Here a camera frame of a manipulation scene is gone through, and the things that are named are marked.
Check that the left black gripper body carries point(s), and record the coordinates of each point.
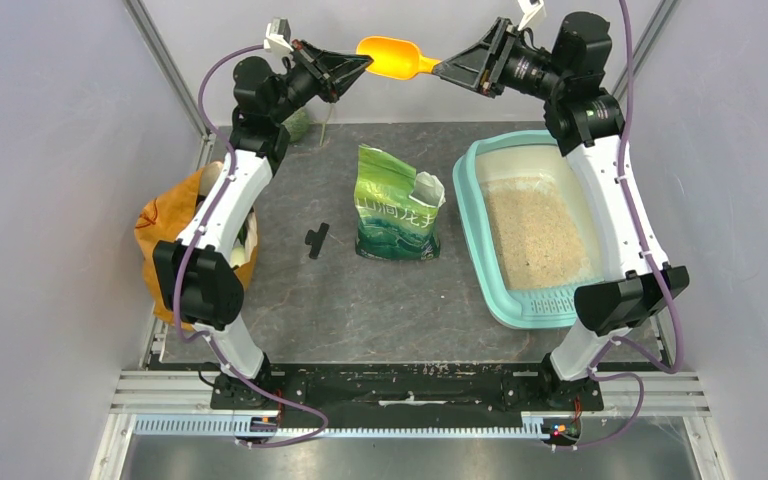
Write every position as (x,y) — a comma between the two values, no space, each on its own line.
(311,75)

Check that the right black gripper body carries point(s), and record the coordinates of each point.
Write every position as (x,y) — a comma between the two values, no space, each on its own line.
(508,65)

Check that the orange plastic scoop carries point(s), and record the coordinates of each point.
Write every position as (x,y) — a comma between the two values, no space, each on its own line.
(395,58)

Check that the green cat litter bag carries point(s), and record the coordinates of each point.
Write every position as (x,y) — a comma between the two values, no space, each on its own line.
(397,208)

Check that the black bag clip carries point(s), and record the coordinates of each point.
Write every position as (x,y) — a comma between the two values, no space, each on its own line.
(314,239)

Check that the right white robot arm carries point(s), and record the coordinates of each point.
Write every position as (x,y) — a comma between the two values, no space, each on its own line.
(591,129)

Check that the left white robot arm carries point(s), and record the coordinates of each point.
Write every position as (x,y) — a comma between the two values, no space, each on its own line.
(196,280)

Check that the teal litter box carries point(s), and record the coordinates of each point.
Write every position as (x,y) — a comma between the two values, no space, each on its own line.
(528,229)

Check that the green ball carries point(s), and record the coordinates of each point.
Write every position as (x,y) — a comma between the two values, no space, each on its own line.
(297,124)

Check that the white bottle in bag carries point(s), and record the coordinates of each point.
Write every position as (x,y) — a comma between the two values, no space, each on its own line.
(242,250)

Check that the orange trash bag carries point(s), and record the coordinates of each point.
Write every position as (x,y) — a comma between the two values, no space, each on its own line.
(166,215)

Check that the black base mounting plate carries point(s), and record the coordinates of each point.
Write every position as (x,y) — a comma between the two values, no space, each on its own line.
(414,396)

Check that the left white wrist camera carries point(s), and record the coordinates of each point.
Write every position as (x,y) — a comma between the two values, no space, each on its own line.
(277,38)

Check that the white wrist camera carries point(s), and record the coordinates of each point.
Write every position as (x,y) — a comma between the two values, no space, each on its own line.
(533,13)
(277,38)

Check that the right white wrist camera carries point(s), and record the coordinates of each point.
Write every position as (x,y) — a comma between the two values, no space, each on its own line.
(533,13)

